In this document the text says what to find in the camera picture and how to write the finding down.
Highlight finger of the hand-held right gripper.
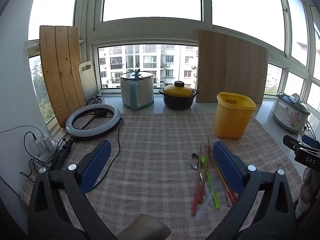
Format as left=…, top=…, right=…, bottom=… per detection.
left=282, top=134, right=320, bottom=172
left=301, top=134, right=320, bottom=149

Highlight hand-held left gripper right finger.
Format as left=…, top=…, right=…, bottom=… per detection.
left=212, top=140, right=300, bottom=240

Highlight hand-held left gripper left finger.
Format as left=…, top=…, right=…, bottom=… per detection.
left=27, top=139, right=118, bottom=240

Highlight green plastic spoon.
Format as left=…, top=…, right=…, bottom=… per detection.
left=201, top=155, right=222, bottom=209

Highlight metal spoon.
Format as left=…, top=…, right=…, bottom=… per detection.
left=189, top=153, right=214, bottom=207

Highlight yellow plastic container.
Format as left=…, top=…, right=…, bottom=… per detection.
left=213, top=92, right=257, bottom=139

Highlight clear plastic utensil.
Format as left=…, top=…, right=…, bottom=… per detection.
left=195, top=189, right=218, bottom=221

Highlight person's right hand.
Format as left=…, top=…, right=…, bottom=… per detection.
left=296, top=167, right=314, bottom=219

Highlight white floral slow cooker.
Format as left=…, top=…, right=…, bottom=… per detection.
left=272, top=92, right=311, bottom=133

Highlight white power strip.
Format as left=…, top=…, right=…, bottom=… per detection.
left=32, top=130, right=55, bottom=155

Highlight checked tablecloth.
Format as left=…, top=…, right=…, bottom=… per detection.
left=21, top=112, right=304, bottom=240

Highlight black scissors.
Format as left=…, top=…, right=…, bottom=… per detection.
left=87, top=93, right=102, bottom=105

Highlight black clay pot yellow lid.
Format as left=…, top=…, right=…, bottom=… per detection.
left=159, top=81, right=199, bottom=110

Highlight white cutting board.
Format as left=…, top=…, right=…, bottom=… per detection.
left=78, top=60, right=98, bottom=103

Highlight tan chair back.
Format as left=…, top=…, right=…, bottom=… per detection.
left=124, top=214, right=172, bottom=240

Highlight brown wooden plank board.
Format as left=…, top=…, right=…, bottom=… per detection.
left=39, top=25, right=87, bottom=128

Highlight light wooden cutting board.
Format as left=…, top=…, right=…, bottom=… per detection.
left=196, top=29, right=269, bottom=105

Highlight black ring light cable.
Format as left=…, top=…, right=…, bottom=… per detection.
left=100, top=119, right=125, bottom=180

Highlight white ring light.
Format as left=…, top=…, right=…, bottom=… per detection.
left=65, top=104, right=122, bottom=138

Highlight black ring light stand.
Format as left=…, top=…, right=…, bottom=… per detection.
left=49, top=136, right=75, bottom=173

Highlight black power cables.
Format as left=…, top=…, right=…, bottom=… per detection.
left=20, top=131, right=50, bottom=178

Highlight white window frame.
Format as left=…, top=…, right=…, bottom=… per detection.
left=25, top=0, right=320, bottom=130

